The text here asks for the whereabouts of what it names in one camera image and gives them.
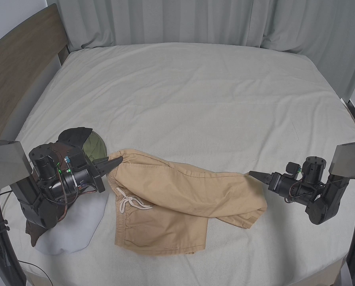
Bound olive green garment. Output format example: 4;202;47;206
83;131;108;166

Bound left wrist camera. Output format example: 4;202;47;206
65;152;87;172

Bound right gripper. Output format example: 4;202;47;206
269;172;303;202

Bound black cable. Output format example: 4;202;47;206
18;260;51;279

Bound white garment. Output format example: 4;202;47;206
34;194;108;255

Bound brown garment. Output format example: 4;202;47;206
25;140;99;248

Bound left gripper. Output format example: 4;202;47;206
60;156;124;195

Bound grey-green curtain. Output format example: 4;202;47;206
45;0;266;49
249;0;355;102

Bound bed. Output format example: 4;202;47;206
0;3;355;286

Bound tan shorts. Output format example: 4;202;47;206
106;149;268;255

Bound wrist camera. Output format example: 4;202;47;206
65;152;87;172
286;161;301;176

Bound black garment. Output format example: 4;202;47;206
59;127;93;150

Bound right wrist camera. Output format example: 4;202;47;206
286;161;301;176

